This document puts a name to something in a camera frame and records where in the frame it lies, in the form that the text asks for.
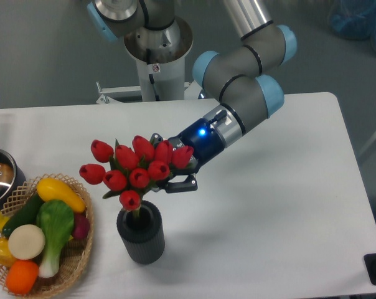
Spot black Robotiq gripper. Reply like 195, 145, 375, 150
149, 118, 223, 193

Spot red tulip bouquet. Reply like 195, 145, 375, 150
79, 135, 194, 221

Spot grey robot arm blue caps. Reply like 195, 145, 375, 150
87, 1, 297, 193

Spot dark grey ribbed vase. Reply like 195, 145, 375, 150
116, 201, 165, 265

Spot red radish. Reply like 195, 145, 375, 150
72, 214, 90, 240

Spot yellow squash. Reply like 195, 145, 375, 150
36, 178, 86, 213

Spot green bok choy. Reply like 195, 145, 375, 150
36, 199, 74, 278

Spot woven wicker basket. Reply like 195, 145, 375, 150
0, 174, 94, 298

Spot dark green cucumber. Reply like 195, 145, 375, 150
2, 193, 44, 238

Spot cream round bun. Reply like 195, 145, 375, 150
8, 224, 45, 260

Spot orange fruit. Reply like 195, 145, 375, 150
6, 260, 39, 295

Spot yellow bell pepper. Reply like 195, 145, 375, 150
0, 237, 17, 268

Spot blue plastic bag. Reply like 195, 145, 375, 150
327, 1, 376, 52

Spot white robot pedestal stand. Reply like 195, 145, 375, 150
96, 57, 205, 104

